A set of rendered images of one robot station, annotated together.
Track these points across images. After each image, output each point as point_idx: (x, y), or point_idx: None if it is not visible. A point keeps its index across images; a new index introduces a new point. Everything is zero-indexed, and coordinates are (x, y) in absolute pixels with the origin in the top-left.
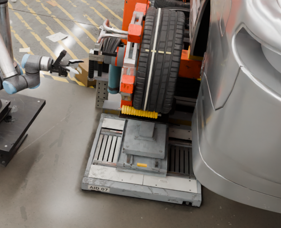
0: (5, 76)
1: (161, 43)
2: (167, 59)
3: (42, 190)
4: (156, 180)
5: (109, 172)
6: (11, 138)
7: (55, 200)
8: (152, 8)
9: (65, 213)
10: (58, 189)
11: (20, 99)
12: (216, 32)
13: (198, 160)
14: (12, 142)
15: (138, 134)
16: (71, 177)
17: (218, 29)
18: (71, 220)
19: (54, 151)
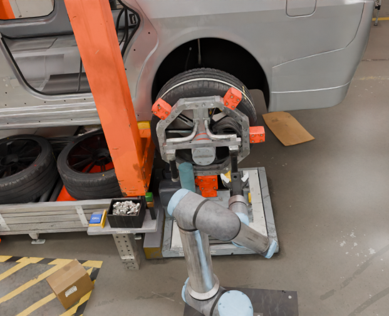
0: (268, 243)
1: (237, 86)
2: (247, 91)
3: (292, 286)
4: (253, 194)
5: (255, 227)
6: (274, 296)
7: (300, 271)
8: (188, 84)
9: (311, 259)
10: (285, 273)
11: (194, 313)
12: (284, 26)
13: (335, 93)
14: (281, 292)
15: (216, 197)
16: (264, 265)
17: (290, 21)
18: (316, 253)
19: None
